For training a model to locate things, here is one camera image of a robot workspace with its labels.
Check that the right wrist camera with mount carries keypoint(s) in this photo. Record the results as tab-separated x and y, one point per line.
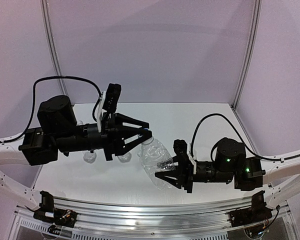
183	158

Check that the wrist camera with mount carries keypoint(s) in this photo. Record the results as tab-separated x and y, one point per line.
106	105
183	158

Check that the aluminium front rail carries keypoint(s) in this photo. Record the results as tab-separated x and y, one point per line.
198	221

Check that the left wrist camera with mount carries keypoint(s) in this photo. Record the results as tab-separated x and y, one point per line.
106	105

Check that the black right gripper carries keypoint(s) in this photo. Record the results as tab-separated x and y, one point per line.
186	172

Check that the clear plastic bottle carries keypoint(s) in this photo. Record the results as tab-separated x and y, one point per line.
125	158
150	152
89	157

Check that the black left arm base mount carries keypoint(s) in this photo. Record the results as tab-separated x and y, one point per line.
57	217

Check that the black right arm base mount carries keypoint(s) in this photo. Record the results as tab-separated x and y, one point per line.
260	210

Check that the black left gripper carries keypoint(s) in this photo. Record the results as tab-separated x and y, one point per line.
111	136

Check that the aluminium left corner post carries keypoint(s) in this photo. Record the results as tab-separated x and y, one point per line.
47	23

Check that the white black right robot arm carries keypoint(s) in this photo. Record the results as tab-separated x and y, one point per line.
231	165

